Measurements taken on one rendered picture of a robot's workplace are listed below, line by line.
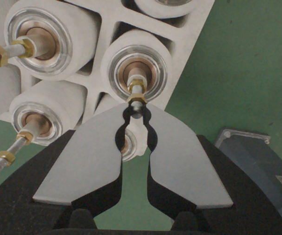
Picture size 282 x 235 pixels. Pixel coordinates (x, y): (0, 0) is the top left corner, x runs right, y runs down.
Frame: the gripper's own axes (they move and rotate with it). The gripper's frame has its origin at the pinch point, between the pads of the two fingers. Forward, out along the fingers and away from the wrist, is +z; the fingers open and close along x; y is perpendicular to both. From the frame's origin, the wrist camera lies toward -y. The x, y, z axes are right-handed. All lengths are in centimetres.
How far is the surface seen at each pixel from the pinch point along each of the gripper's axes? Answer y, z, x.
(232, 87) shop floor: 9.9, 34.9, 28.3
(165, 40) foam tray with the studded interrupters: -2.2, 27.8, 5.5
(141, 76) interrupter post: -0.3, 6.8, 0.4
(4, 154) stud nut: 7.8, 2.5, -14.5
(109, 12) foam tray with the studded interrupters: -6.5, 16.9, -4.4
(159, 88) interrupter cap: 2.0, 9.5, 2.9
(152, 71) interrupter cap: -0.2, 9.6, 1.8
